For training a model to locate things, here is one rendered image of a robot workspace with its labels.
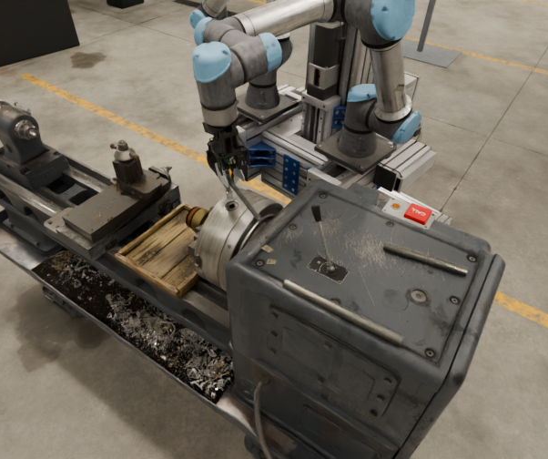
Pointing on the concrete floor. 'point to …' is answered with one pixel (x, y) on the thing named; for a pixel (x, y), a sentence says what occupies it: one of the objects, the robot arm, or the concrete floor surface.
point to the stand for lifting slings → (441, 57)
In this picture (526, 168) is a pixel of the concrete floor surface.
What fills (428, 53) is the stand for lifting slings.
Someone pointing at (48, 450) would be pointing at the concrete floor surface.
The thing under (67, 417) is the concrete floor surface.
